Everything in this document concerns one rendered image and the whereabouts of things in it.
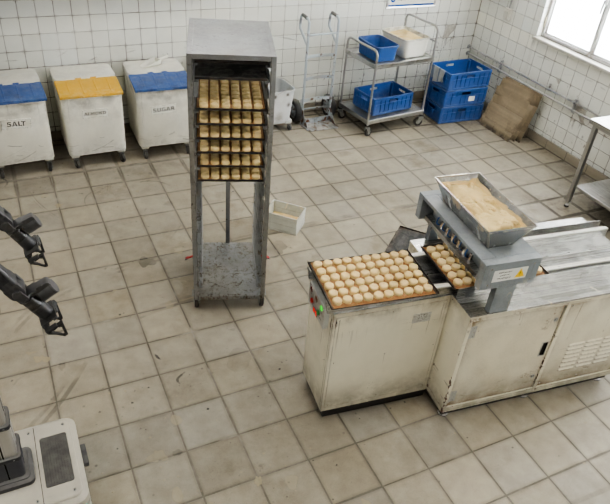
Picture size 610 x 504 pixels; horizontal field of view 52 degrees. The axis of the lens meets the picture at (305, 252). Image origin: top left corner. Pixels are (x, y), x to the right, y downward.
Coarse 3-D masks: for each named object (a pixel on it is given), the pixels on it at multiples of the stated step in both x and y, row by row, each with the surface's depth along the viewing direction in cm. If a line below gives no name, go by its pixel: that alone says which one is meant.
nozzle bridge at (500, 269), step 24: (432, 192) 361; (432, 216) 365; (456, 216) 342; (432, 240) 381; (456, 240) 346; (480, 264) 311; (504, 264) 310; (528, 264) 316; (480, 288) 315; (504, 288) 321
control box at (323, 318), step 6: (312, 282) 340; (312, 288) 338; (318, 288) 336; (312, 294) 340; (318, 294) 332; (318, 300) 331; (324, 300) 329; (312, 306) 342; (318, 306) 332; (324, 306) 325; (324, 312) 325; (318, 318) 335; (324, 318) 327; (324, 324) 329
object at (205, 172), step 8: (200, 168) 391; (208, 168) 390; (216, 168) 389; (224, 168) 390; (232, 168) 391; (240, 168) 395; (248, 168) 393; (256, 168) 393; (200, 176) 383; (208, 176) 380; (216, 176) 380; (224, 176) 381; (232, 176) 382; (240, 176) 386; (248, 176) 383; (256, 176) 384
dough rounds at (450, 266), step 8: (424, 248) 363; (432, 248) 361; (440, 248) 361; (432, 256) 356; (440, 256) 356; (448, 256) 357; (440, 264) 350; (448, 264) 352; (456, 264) 350; (448, 272) 343; (456, 272) 347; (464, 272) 344; (456, 280) 338; (464, 280) 338; (472, 280) 341; (456, 288) 335
